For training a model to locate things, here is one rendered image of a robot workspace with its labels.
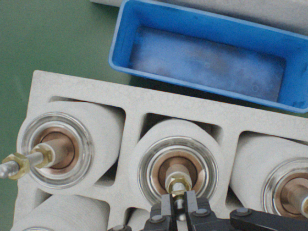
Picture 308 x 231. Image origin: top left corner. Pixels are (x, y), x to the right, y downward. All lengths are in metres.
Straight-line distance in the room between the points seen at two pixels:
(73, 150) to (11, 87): 0.34
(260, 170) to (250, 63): 0.29
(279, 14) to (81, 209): 0.36
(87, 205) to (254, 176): 0.20
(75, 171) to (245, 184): 0.17
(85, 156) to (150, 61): 0.28
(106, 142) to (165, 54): 0.28
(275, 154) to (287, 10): 0.20
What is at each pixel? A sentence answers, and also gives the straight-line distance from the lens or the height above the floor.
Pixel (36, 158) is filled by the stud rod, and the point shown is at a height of 0.30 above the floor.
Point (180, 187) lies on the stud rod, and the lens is 0.21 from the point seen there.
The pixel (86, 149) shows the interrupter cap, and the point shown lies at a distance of 0.27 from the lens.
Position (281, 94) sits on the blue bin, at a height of 0.02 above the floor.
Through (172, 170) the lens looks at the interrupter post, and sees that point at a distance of 0.24.
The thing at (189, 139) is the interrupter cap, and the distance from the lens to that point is 0.25.
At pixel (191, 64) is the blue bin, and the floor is 0.00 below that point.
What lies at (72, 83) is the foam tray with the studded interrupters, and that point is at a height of 0.18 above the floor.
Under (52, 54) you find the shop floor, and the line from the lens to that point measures 0.56.
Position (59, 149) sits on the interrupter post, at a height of 0.27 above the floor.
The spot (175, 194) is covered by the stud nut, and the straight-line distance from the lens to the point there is 0.18.
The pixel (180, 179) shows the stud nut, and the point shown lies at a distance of 0.22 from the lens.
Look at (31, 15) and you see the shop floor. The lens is 0.60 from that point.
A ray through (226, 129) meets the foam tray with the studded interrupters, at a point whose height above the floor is 0.18.
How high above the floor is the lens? 0.50
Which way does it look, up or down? 86 degrees down
